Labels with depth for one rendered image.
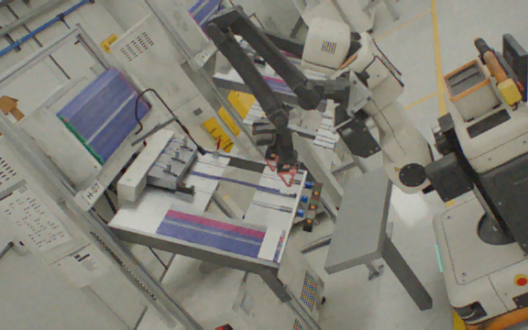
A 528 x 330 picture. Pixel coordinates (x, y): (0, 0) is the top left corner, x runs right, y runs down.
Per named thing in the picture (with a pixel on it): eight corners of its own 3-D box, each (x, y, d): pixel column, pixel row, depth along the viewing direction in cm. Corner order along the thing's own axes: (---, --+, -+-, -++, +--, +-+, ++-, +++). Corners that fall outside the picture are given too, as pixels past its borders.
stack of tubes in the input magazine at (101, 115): (150, 108, 275) (114, 63, 266) (104, 164, 234) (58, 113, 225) (133, 119, 281) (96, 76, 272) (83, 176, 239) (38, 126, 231)
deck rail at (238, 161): (305, 181, 282) (307, 170, 279) (304, 183, 281) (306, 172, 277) (168, 149, 291) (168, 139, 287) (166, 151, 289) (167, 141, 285)
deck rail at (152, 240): (277, 276, 226) (280, 264, 223) (276, 279, 225) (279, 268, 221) (109, 233, 235) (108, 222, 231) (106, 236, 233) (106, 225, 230)
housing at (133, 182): (174, 155, 289) (175, 131, 281) (135, 213, 249) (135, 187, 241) (159, 151, 290) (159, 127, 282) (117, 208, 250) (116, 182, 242)
